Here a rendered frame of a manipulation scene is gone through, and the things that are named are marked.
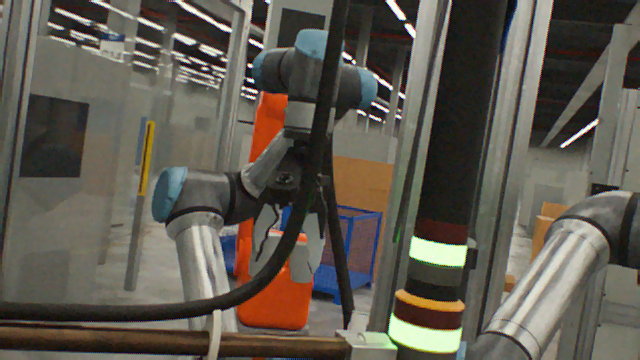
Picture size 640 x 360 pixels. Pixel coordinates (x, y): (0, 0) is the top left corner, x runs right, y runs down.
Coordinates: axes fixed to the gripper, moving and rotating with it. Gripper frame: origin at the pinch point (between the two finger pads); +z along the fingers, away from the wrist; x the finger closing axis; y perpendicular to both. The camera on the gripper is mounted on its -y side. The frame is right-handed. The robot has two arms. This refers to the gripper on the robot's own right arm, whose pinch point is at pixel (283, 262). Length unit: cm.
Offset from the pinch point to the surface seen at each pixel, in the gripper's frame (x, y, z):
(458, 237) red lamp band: -26, -52, -14
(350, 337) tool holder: -21, -53, -7
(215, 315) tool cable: -14, -59, -8
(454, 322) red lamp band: -27, -52, -9
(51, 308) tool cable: -7, -63, -8
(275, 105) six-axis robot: 118, 319, -42
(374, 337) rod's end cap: -22, -53, -7
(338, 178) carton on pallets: 162, 742, 19
